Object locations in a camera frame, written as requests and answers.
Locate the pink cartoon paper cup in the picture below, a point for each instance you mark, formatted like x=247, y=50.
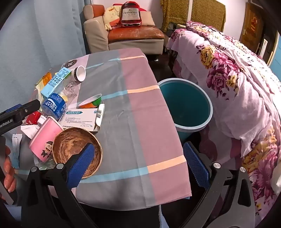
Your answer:
x=46, y=138

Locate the blue wardrobe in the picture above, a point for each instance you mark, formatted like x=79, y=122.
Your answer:
x=277, y=63

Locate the brown round bowl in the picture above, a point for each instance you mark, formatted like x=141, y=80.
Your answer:
x=65, y=144

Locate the white medicine box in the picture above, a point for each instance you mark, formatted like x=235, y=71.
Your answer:
x=81, y=119

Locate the white paper cup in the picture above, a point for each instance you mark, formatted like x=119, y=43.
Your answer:
x=80, y=73

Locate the orange yellow snack bag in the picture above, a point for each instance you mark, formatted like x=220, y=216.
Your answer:
x=44, y=81

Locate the plaid tablecloth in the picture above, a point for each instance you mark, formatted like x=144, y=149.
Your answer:
x=136, y=122

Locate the yellow cushion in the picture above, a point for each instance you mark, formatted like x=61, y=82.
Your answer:
x=110, y=16

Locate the white tissue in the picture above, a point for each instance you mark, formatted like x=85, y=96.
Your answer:
x=30, y=130

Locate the beige cushion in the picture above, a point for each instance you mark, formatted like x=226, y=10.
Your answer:
x=147, y=18

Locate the wooden door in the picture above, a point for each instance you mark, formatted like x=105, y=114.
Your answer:
x=252, y=24

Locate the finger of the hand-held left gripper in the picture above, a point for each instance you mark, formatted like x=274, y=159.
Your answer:
x=27, y=109

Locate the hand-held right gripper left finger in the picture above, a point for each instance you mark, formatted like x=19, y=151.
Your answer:
x=81, y=166

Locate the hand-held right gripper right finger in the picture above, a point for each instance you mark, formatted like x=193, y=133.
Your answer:
x=196, y=166

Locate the red packet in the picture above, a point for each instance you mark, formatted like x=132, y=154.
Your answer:
x=33, y=119

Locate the red cushion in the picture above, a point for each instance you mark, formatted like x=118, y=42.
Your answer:
x=142, y=9

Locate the pink floral blanket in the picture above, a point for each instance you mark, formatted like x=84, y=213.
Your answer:
x=241, y=98

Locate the teal round bin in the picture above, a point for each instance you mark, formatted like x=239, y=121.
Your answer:
x=186, y=103

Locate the blue white drink carton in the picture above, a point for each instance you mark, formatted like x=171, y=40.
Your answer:
x=54, y=82

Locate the light blue curtain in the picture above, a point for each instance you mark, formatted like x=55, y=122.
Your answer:
x=33, y=43

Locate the person's left hand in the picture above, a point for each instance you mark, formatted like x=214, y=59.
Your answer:
x=11, y=177

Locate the beige orange armchair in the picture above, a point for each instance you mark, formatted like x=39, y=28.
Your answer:
x=96, y=37

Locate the bottle-shaped red pillow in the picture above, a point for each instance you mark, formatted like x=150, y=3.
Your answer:
x=131, y=15

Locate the clear bottle with blue label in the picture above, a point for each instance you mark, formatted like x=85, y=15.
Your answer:
x=53, y=105

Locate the green orange plastic cup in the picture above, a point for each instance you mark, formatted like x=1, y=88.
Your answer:
x=90, y=103

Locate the white paper slip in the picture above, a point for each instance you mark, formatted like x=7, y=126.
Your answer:
x=15, y=151

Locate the gold patterned hanging cloth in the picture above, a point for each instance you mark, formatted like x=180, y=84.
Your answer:
x=208, y=13
x=175, y=13

